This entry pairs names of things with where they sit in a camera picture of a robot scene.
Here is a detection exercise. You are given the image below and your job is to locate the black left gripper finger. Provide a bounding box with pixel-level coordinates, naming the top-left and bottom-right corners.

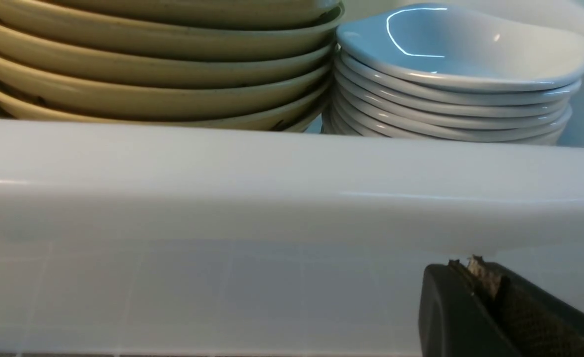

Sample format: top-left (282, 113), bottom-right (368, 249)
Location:
top-left (418, 256), bottom-right (584, 357)

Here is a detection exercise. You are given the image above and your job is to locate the beige noodle bowl stack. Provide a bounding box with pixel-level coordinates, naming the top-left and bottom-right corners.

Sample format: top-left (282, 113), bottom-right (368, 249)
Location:
top-left (0, 0), bottom-right (345, 132)

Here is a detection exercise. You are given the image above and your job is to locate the white sauce dish stack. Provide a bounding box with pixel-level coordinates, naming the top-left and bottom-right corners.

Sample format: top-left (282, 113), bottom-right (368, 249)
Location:
top-left (322, 50), bottom-right (582, 145)

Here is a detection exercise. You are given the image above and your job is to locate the top white sauce dish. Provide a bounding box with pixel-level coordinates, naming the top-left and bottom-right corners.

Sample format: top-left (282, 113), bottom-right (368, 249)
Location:
top-left (336, 3), bottom-right (584, 93)

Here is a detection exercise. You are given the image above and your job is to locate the large white plastic bin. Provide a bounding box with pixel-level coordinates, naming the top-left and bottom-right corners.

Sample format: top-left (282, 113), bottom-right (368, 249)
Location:
top-left (0, 0), bottom-right (584, 357)

